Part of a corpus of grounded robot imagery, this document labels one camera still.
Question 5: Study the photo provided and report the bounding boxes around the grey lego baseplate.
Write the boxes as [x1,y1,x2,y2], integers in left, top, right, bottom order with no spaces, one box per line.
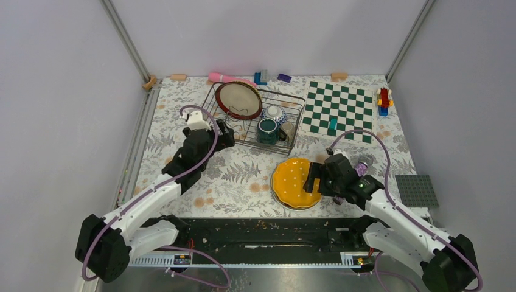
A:
[395,175,439,208]

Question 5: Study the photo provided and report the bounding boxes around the beige plate dark red rim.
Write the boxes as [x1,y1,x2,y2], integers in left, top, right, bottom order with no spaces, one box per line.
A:
[215,82,263,120]

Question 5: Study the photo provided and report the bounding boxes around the purple glitter tube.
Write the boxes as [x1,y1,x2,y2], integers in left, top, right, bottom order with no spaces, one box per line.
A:
[333,161,368,205]

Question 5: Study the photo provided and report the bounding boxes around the floral tablecloth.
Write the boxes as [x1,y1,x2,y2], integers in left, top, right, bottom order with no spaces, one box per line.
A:
[119,77,416,218]

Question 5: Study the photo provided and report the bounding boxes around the teal block on chessboard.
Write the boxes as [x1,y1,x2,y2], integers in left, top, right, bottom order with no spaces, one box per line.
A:
[327,119,337,136]

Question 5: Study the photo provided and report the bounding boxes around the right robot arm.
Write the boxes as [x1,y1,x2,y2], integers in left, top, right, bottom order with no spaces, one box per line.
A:
[304,153,483,291]

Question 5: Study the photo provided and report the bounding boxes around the red yellow blue lego toy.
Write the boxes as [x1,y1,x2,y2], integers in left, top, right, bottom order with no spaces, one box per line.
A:
[377,88,394,117]

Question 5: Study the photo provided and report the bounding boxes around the left wooden block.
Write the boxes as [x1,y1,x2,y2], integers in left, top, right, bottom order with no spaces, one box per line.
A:
[170,74,187,82]

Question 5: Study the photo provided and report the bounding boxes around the right wooden block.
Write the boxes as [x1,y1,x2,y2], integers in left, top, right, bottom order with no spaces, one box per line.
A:
[330,72,348,82]

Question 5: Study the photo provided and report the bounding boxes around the pink toy bat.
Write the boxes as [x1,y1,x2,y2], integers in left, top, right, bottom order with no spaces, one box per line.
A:
[208,72,257,87]

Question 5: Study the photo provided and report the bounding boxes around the green white chessboard mat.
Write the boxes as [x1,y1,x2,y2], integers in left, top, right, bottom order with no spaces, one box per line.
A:
[299,80,377,145]

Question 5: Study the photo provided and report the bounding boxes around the mint green flower plate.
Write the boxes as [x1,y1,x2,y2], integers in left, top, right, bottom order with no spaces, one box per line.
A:
[270,178,322,212]

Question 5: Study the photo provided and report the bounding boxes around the yellow dotted scalloped plate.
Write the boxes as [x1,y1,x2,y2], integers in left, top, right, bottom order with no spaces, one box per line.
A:
[271,158,311,189]

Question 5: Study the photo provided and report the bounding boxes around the purple lego brick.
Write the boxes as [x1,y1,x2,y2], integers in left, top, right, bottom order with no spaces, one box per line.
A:
[277,74,292,83]

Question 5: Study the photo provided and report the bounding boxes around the dark green mug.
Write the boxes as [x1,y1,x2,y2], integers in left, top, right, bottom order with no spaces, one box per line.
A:
[257,117,287,145]

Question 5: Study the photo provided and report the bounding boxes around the corner wooden block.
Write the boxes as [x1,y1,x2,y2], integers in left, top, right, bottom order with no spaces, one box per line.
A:
[142,75,157,91]

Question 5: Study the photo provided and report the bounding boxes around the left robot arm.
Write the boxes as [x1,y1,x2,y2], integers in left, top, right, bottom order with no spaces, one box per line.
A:
[75,119,235,283]

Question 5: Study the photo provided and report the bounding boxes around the black wire dish rack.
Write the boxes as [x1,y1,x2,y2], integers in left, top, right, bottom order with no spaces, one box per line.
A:
[202,82,305,155]

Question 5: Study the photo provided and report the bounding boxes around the blue white patterned bowl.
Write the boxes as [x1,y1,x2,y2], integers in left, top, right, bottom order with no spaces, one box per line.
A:
[260,105,287,126]

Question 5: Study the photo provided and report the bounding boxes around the blue grey lego bricks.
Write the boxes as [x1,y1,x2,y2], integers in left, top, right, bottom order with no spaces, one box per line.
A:
[254,70,268,86]

